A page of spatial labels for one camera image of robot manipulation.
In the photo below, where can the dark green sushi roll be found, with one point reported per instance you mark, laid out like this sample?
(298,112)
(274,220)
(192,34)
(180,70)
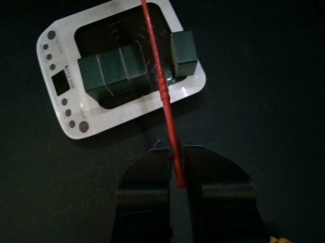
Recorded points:
(114,74)

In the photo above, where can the red toy knife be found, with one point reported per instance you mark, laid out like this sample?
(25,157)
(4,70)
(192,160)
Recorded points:
(162,79)

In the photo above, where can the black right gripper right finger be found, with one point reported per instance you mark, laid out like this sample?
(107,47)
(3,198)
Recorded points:
(223,196)

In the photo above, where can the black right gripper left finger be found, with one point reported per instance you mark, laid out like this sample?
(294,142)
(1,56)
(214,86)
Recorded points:
(143,193)

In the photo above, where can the dark green sushi piece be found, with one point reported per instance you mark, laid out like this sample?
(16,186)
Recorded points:
(184,53)

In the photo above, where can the white toy kitchen scale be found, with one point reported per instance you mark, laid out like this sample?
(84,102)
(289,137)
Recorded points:
(127,120)

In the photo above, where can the small yellow object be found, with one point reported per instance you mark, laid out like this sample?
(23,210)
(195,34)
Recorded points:
(279,239)

